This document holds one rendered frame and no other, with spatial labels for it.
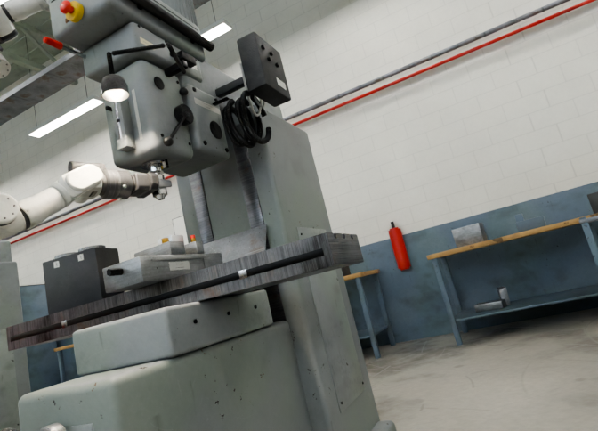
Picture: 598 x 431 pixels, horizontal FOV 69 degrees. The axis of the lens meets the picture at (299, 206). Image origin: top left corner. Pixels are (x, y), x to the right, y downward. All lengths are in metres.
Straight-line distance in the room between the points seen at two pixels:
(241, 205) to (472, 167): 3.94
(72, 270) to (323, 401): 0.97
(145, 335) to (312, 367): 0.68
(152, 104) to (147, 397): 0.85
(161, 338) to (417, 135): 4.71
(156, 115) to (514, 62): 4.70
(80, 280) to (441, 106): 4.64
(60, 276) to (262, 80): 0.96
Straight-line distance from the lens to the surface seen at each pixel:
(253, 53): 1.65
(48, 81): 5.53
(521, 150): 5.38
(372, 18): 6.20
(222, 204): 1.79
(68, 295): 1.70
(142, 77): 1.52
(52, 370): 8.82
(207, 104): 1.69
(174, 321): 1.15
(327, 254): 1.04
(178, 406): 1.15
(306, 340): 1.63
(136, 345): 1.21
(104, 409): 1.05
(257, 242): 1.65
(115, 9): 1.54
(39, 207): 1.28
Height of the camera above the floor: 0.79
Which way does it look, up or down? 11 degrees up
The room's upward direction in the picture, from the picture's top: 14 degrees counter-clockwise
